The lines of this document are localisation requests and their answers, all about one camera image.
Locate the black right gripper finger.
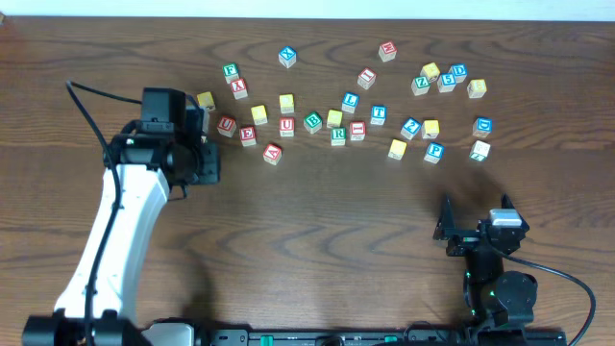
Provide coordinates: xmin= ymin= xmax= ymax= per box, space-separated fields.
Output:
xmin=436 ymin=194 xmax=455 ymax=231
xmin=501 ymin=193 xmax=515 ymax=210

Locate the red u block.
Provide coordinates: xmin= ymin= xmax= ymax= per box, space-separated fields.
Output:
xmin=216 ymin=115 xmax=236 ymax=137
xmin=279 ymin=117 xmax=295 ymax=137

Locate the blue P block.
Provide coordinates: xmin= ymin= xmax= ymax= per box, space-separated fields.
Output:
xmin=424 ymin=142 xmax=445 ymax=164

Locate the red E block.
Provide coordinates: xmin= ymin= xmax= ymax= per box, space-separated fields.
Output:
xmin=239 ymin=126 xmax=257 ymax=147

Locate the red i block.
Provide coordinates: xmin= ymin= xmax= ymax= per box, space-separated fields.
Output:
xmin=349 ymin=121 xmax=366 ymax=141
xmin=357 ymin=67 xmax=377 ymax=89

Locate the green R block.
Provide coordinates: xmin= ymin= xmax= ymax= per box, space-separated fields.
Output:
xmin=331 ymin=127 xmax=347 ymax=146

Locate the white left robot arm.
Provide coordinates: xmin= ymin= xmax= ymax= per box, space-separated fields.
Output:
xmin=21 ymin=87 xmax=220 ymax=345

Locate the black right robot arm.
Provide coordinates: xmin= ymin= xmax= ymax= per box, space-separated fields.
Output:
xmin=433 ymin=195 xmax=537 ymax=342

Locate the yellow block far left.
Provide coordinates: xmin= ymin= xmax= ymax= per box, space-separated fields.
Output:
xmin=197 ymin=91 xmax=216 ymax=111

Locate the green L block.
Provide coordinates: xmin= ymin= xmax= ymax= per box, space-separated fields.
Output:
xmin=469 ymin=140 xmax=491 ymax=161

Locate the blue D block right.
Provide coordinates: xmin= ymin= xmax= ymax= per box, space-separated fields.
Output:
xmin=473 ymin=117 xmax=493 ymax=138

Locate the blue d block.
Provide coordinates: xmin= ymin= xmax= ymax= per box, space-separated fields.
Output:
xmin=449 ymin=63 xmax=468 ymax=84
xmin=473 ymin=117 xmax=493 ymax=138

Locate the red Y block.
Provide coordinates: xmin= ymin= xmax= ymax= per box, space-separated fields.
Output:
xmin=230 ymin=78 xmax=248 ymax=100

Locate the green F block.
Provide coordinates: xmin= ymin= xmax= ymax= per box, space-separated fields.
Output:
xmin=222 ymin=62 xmax=239 ymax=84

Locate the yellow S block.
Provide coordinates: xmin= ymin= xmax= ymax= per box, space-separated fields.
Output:
xmin=388 ymin=139 xmax=407 ymax=161

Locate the yellow block left middle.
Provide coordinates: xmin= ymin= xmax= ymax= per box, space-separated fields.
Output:
xmin=251 ymin=105 xmax=268 ymax=125

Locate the yellow K block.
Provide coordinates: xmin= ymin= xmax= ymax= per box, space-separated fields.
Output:
xmin=421 ymin=119 xmax=440 ymax=139

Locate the blue 2 block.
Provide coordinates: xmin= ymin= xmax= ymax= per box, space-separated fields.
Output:
xmin=401 ymin=118 xmax=421 ymax=140

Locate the red A block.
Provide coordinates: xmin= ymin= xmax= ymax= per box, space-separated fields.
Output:
xmin=262 ymin=144 xmax=283 ymax=165

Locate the yellow block upper middle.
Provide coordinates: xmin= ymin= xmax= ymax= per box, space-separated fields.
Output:
xmin=279 ymin=93 xmax=295 ymax=114

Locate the yellow 8 block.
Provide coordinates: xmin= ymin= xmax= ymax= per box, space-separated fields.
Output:
xmin=467 ymin=79 xmax=487 ymax=99

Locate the blue T block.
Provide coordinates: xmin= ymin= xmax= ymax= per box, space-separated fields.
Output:
xmin=370 ymin=106 xmax=387 ymax=126

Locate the blue 5 block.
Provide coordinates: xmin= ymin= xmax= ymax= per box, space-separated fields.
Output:
xmin=437 ymin=73 xmax=456 ymax=93

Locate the blue X block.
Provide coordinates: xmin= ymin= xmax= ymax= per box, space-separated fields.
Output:
xmin=278 ymin=46 xmax=297 ymax=68

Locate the green Z block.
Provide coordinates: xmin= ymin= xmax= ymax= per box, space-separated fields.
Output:
xmin=411 ymin=76 xmax=431 ymax=96

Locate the blue D block upper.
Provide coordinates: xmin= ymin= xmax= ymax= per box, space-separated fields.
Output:
xmin=449 ymin=63 xmax=468 ymax=84

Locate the green B block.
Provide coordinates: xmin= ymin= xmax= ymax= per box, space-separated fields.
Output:
xmin=304 ymin=111 xmax=323 ymax=135

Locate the yellow block centre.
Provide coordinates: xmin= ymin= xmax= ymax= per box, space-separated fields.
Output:
xmin=327 ymin=110 xmax=343 ymax=128

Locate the yellow block upper right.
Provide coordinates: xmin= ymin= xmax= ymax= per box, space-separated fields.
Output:
xmin=420 ymin=62 xmax=440 ymax=83

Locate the blue L block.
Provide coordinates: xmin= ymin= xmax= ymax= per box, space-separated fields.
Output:
xmin=341 ymin=92 xmax=359 ymax=113

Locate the red M block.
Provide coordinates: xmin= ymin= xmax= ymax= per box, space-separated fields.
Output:
xmin=379 ymin=41 xmax=397 ymax=62

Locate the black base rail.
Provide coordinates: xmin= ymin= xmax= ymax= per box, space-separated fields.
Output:
xmin=142 ymin=322 xmax=567 ymax=346

